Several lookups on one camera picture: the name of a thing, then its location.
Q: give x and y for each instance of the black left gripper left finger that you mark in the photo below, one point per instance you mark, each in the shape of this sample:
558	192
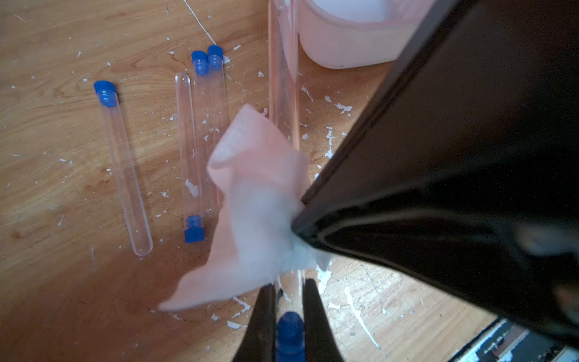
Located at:
259	340

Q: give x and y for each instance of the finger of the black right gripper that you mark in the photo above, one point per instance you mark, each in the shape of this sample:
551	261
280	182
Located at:
462	171

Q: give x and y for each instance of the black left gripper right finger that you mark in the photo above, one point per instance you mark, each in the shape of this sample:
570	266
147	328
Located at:
320	344

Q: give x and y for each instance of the white wipe tissue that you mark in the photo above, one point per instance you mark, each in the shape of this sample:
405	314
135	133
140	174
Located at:
262	177

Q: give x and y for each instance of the clear test tube blue cap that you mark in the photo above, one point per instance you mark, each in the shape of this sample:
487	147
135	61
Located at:
283	102

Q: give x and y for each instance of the inverted test tube blue cap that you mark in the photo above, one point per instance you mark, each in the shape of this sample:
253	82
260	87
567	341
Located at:
191	195

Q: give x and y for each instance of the test tube blue cap pair-right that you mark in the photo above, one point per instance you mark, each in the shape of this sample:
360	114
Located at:
218	109

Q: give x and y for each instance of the test tube blue cap pair-left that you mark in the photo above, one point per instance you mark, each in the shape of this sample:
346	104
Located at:
204	140

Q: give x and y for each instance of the white plastic tray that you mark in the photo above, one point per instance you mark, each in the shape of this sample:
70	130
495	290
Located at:
352	34

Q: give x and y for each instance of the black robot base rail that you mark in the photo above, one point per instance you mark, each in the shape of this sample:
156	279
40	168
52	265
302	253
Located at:
503	340

